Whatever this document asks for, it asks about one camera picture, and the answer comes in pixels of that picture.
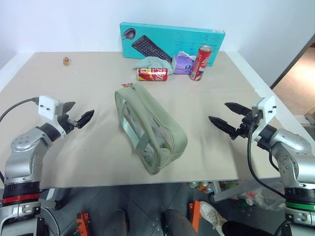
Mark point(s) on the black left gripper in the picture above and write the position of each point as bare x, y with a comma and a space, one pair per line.
66, 123

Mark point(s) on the purple tissue pack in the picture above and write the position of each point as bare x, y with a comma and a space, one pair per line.
183, 65

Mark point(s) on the white table leg bracket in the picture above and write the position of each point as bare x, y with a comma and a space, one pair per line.
50, 197

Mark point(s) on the green zippered pouch bag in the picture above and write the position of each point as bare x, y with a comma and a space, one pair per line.
152, 115

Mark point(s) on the short red soda can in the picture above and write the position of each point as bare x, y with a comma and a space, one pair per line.
152, 74

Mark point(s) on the black trouser leg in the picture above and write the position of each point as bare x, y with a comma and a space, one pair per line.
246, 228

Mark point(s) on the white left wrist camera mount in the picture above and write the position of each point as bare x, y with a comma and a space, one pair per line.
46, 107

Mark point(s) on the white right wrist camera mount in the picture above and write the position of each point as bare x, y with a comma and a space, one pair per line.
267, 108

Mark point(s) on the teal keyboard box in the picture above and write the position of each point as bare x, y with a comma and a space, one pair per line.
177, 37

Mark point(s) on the small orange metal bracket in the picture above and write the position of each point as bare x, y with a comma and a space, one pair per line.
81, 222

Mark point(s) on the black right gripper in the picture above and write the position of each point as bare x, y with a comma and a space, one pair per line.
247, 129

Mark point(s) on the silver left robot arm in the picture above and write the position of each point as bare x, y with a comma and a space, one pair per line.
23, 150

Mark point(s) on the clear bag of rubbish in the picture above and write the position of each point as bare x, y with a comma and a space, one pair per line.
265, 199

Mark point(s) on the tall red soda can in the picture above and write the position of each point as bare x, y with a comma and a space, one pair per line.
200, 64

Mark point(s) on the white sneaker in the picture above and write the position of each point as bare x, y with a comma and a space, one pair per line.
211, 215

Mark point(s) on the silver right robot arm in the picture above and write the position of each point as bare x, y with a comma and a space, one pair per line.
292, 150

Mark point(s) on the wide dark rounded shape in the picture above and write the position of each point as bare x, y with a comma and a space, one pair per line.
176, 223

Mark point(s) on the tall orange metal bracket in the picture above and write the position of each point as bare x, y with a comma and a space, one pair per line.
195, 216

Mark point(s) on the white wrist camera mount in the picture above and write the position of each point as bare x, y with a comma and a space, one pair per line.
46, 107
267, 108

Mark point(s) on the teal crumpled cloth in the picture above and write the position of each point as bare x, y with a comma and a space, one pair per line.
152, 62

